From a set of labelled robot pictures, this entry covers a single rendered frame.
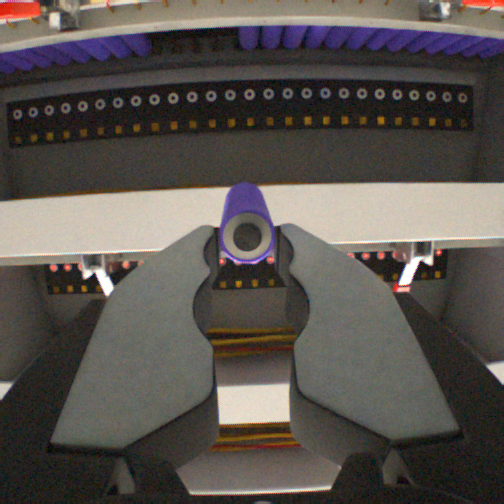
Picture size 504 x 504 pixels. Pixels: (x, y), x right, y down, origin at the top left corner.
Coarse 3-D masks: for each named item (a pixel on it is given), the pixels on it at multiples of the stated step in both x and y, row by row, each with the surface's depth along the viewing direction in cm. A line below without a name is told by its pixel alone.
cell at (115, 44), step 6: (108, 36) 30; (114, 36) 31; (102, 42) 30; (108, 42) 31; (114, 42) 31; (120, 42) 32; (108, 48) 32; (114, 48) 32; (120, 48) 33; (126, 48) 34; (114, 54) 34; (120, 54) 34; (126, 54) 35
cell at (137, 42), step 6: (120, 36) 30; (126, 36) 30; (132, 36) 30; (138, 36) 31; (144, 36) 32; (126, 42) 31; (132, 42) 31; (138, 42) 32; (144, 42) 33; (150, 42) 35; (132, 48) 33; (138, 48) 33; (144, 48) 34; (150, 48) 35; (138, 54) 35; (144, 54) 35
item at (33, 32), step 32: (96, 0) 24; (160, 0) 26; (192, 0) 25; (224, 0) 26; (256, 0) 26; (288, 0) 26; (320, 0) 26; (352, 0) 26; (384, 0) 26; (0, 32) 26; (32, 32) 26; (64, 32) 26; (96, 32) 27; (128, 32) 28; (448, 32) 28; (480, 32) 28
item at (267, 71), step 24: (0, 0) 23; (24, 0) 24; (144, 72) 40; (168, 72) 40; (192, 72) 40; (216, 72) 40; (240, 72) 40; (264, 72) 40; (288, 72) 40; (312, 72) 40; (336, 72) 40; (360, 72) 40; (384, 72) 40; (408, 72) 40; (432, 72) 40; (456, 72) 40; (24, 96) 40; (48, 96) 40
